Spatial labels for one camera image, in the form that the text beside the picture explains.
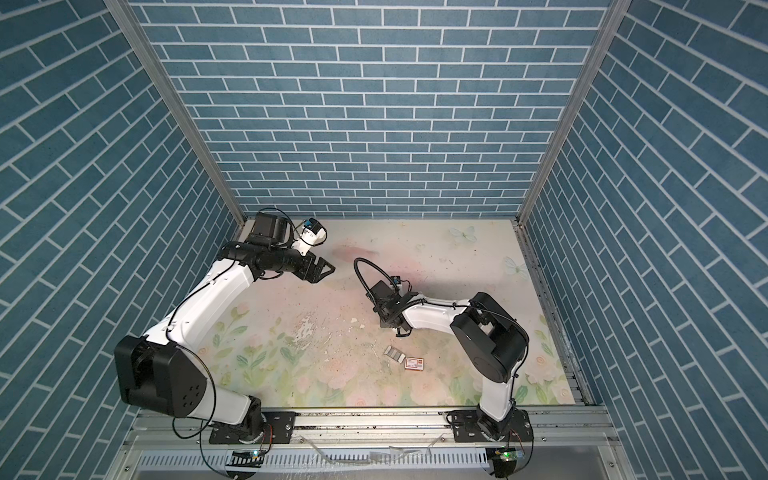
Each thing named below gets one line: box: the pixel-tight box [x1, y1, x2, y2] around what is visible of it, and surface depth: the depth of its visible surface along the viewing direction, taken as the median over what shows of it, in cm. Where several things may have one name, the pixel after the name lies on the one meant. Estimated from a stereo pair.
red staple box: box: [404, 357, 425, 371], surface depth 85 cm
